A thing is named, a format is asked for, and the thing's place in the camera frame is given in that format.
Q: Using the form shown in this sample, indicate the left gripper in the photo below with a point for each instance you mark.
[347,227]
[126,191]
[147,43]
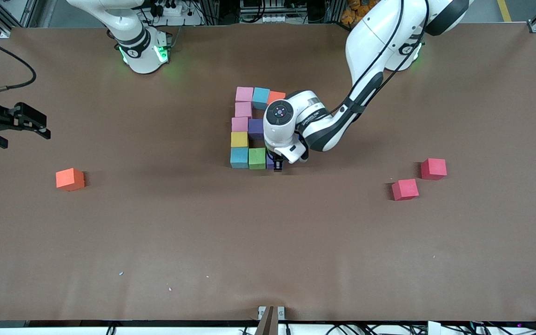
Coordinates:
[278,164]

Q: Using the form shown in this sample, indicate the purple foam cube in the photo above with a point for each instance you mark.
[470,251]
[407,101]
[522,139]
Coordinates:
[256,129]
[270,162]

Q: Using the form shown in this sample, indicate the green foam cube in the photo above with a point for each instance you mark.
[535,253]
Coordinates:
[257,158]

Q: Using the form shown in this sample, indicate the blue foam cube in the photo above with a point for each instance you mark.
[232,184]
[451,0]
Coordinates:
[239,157]
[261,98]

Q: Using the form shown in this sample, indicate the yellow foam cube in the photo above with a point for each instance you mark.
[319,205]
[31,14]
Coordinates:
[239,139]

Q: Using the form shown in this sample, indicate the pink foam cube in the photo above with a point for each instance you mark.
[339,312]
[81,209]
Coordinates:
[239,124]
[244,94]
[243,110]

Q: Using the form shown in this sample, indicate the orange foam cube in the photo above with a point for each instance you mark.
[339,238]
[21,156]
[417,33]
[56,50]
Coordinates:
[276,96]
[70,180]

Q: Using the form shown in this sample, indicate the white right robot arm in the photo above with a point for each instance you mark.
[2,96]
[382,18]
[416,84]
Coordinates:
[133,37]

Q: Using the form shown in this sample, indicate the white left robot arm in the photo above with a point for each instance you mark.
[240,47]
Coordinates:
[379,37]

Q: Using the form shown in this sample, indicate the brown table cover sheet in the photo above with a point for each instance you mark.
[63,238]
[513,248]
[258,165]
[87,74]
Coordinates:
[268,260]

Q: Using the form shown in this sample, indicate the red foam cube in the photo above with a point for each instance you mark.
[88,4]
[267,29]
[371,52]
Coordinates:
[433,169]
[405,190]

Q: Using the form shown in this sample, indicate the metal equipment rack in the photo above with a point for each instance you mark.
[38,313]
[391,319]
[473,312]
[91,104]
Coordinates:
[272,9]

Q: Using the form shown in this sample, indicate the pile of orange objects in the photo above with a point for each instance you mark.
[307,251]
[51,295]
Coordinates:
[354,14]

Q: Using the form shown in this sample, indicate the white power strip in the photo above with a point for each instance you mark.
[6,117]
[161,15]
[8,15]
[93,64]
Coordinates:
[175,11]

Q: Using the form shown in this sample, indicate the metal table edge bracket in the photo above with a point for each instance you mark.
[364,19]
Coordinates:
[281,312]

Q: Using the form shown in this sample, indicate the white table edge rail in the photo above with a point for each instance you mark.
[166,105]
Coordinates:
[63,331]

